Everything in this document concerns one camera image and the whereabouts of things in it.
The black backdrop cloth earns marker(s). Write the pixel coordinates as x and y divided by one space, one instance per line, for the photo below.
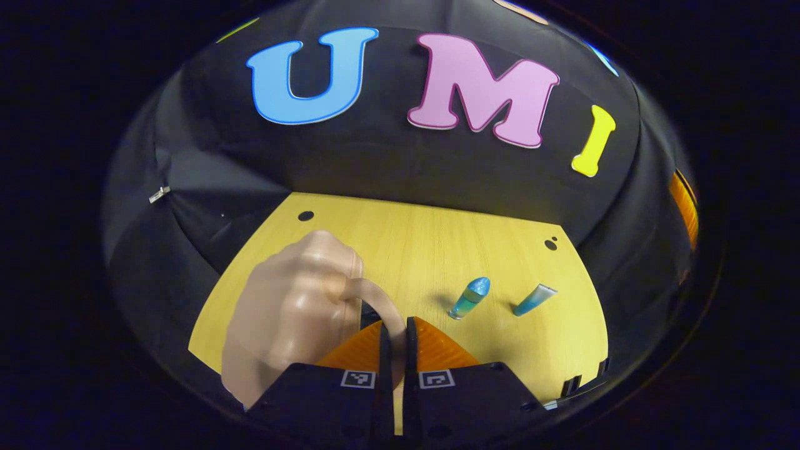
375 162

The blue capped skin care bottle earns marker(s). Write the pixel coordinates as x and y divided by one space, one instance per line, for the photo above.
470 297

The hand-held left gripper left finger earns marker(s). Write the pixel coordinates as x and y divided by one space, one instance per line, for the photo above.
384 375

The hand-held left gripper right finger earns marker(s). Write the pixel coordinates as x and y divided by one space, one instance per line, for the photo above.
410 375

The white cloth clip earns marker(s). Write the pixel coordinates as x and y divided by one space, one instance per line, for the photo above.
160 194

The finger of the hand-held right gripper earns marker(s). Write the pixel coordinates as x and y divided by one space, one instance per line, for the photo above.
686 209

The blue skin care tube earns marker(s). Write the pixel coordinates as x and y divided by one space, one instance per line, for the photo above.
534 300

